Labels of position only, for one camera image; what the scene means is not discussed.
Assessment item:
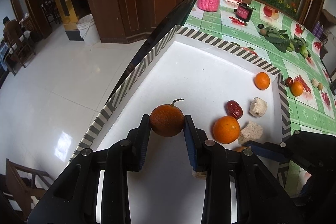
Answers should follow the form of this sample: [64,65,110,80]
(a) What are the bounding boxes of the sugarcane piece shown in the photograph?
[249,97,268,118]
[311,79,319,88]
[192,171,207,180]
[238,121,263,145]

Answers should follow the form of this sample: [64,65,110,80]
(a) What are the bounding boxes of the dark orange with stem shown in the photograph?
[150,98,185,137]

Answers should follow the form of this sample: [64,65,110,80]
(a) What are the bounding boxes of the red jujube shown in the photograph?
[225,100,243,119]
[285,77,293,87]

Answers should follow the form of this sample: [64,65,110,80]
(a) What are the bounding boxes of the longan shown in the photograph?
[233,146,250,152]
[317,83,323,90]

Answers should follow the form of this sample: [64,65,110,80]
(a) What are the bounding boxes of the white tray with chevron rim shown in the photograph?
[82,26,290,223]

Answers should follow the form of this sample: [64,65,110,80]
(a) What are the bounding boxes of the red jujube behind orange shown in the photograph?
[285,77,293,87]

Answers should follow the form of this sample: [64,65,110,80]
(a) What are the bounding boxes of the bok choy right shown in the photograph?
[291,35,311,59]

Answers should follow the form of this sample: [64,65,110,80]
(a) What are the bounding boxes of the bok choy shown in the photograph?
[291,35,311,59]
[262,26,294,53]

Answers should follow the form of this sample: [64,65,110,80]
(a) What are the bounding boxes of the bok choy left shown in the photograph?
[262,26,294,53]

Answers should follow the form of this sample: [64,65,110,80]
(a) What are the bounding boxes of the white plastic bucket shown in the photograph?
[76,14,100,46]

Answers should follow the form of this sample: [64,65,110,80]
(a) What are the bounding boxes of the purple bottles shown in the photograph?
[312,21,325,39]

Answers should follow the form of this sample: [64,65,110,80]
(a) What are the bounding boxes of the wooden chair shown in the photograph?
[1,159,54,222]

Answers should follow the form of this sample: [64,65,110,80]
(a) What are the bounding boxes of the wooden cabinet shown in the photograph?
[55,0,183,44]

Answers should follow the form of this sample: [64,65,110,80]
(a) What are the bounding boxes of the dark jar with red label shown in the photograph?
[234,0,255,23]

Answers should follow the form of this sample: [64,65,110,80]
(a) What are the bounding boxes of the seated person in background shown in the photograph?
[3,16,23,47]

